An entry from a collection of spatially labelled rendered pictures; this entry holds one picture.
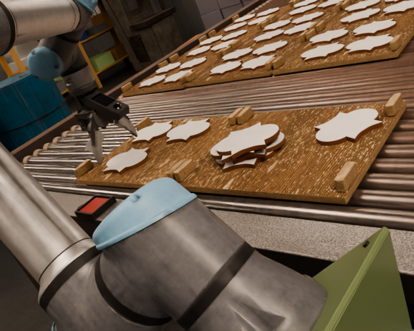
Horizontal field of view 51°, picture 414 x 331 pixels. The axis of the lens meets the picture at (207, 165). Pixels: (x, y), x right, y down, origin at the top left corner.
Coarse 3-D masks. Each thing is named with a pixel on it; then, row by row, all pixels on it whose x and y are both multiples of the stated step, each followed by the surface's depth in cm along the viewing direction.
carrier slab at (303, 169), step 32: (288, 128) 103; (384, 128) 86; (288, 160) 89; (320, 160) 84; (352, 160) 80; (224, 192) 89; (256, 192) 84; (288, 192) 79; (320, 192) 75; (352, 192) 74
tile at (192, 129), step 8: (200, 120) 127; (208, 120) 126; (176, 128) 128; (184, 128) 126; (192, 128) 123; (200, 128) 121; (208, 128) 120; (168, 136) 125; (176, 136) 123; (184, 136) 120; (192, 136) 119
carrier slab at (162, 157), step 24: (168, 120) 142; (192, 120) 133; (216, 120) 125; (120, 144) 138; (144, 144) 130; (168, 144) 122; (192, 144) 116; (96, 168) 127; (144, 168) 114; (168, 168) 108
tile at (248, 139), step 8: (248, 128) 99; (256, 128) 98; (264, 128) 96; (272, 128) 95; (232, 136) 99; (240, 136) 97; (248, 136) 96; (256, 136) 94; (264, 136) 92; (272, 136) 92; (224, 144) 96; (232, 144) 95; (240, 144) 93; (248, 144) 92; (256, 144) 90; (264, 144) 89; (224, 152) 93; (232, 152) 91; (240, 152) 91
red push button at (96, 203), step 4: (92, 200) 110; (96, 200) 109; (100, 200) 108; (104, 200) 107; (88, 204) 108; (92, 204) 108; (96, 204) 107; (100, 204) 106; (84, 208) 107; (88, 208) 106; (92, 208) 106; (96, 208) 105; (88, 212) 104; (92, 212) 104
